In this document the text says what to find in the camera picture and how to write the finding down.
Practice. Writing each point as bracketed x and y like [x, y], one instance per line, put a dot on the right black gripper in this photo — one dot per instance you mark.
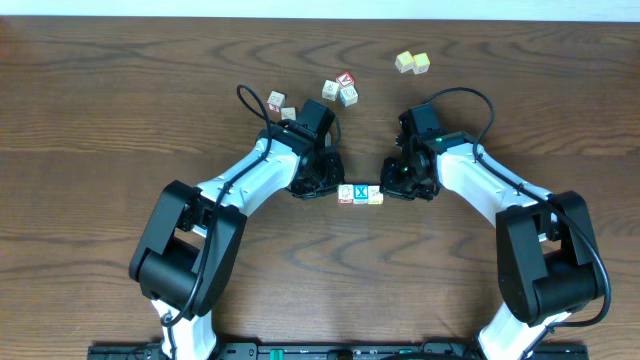
[390, 184]

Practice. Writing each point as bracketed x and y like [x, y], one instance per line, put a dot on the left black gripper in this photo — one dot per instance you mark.
[321, 189]

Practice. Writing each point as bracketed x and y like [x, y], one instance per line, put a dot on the red dinosaur picture block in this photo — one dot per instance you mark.
[345, 194]

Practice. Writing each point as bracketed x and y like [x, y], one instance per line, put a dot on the yellow picture block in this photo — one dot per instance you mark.
[375, 196]

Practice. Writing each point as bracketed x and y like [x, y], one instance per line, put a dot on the blue letter X block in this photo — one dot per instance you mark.
[360, 194]

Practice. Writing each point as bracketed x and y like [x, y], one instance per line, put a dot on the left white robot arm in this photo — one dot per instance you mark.
[187, 251]

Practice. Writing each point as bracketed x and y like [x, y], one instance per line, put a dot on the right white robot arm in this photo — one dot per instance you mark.
[548, 264]

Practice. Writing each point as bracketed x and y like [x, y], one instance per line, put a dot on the yellow letter G block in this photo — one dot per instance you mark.
[288, 113]

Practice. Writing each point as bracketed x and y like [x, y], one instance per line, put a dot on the blue letter H block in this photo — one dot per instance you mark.
[348, 95]

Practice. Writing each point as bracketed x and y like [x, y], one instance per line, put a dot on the red number 3 block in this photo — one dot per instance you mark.
[276, 101]

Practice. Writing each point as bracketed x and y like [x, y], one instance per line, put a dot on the plain insect picture block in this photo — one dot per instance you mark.
[330, 90]

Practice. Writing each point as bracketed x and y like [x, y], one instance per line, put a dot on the red letter A block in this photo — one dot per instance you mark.
[345, 79]

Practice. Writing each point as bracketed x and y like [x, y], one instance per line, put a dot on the yellow block right of pair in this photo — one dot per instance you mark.
[421, 63]

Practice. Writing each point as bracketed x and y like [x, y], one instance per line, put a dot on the yellow block of pair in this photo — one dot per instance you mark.
[421, 63]
[404, 62]

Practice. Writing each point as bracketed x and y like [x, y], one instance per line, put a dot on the yellow block left of pair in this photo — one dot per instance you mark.
[404, 62]

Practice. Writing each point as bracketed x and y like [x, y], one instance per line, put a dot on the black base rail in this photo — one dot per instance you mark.
[438, 349]

